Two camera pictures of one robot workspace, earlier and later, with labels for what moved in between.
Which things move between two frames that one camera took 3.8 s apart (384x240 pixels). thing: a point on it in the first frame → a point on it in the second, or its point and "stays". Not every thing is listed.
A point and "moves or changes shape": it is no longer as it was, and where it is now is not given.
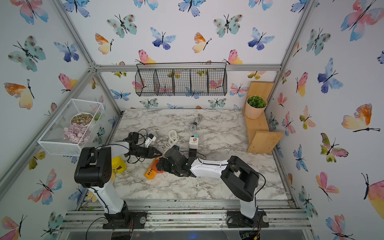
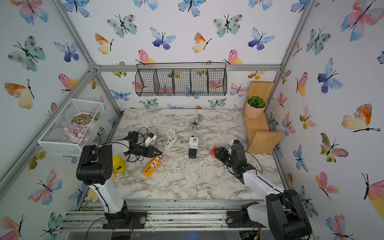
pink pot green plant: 255,106 stays
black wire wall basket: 181,79 stays
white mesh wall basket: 67,133 stays
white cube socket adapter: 193,143 stays
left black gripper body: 141,151 stays
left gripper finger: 153,153 stays
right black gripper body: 175,170 → 233,165
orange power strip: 150,173 moves or changes shape
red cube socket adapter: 154,167 → 212,152
